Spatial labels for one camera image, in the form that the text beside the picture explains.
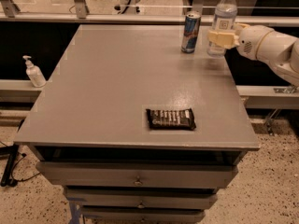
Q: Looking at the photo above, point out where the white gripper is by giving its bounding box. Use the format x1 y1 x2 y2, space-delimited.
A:
207 22 274 61

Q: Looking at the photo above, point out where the clear plastic water bottle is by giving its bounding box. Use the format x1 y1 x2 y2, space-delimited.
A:
207 0 237 57

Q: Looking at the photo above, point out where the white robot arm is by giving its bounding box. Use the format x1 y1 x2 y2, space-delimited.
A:
207 23 299 87

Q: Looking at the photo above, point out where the blue redbull can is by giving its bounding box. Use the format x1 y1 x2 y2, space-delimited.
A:
181 11 201 53

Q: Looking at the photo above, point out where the white pump dispenser bottle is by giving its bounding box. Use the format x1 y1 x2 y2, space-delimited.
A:
23 55 46 88

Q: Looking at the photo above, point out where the black snack bar wrapper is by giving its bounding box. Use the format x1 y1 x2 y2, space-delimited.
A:
146 108 196 131

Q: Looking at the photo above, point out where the grey drawer cabinet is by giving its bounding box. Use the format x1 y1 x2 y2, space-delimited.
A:
13 23 260 224

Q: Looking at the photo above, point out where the bottom grey drawer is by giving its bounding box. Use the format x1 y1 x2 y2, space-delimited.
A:
81 207 205 223

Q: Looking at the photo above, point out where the grey drawer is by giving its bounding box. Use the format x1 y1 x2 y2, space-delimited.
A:
81 207 205 223
36 161 238 189
64 189 217 209

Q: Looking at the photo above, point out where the top grey drawer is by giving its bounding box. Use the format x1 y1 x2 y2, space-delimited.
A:
36 161 238 189

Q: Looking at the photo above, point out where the middle grey drawer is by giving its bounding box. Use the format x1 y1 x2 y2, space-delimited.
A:
64 189 217 209

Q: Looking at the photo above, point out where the metal railing frame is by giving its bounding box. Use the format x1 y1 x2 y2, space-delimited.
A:
0 0 299 27

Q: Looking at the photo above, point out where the black cable on floor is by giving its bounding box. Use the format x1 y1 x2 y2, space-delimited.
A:
0 119 41 188

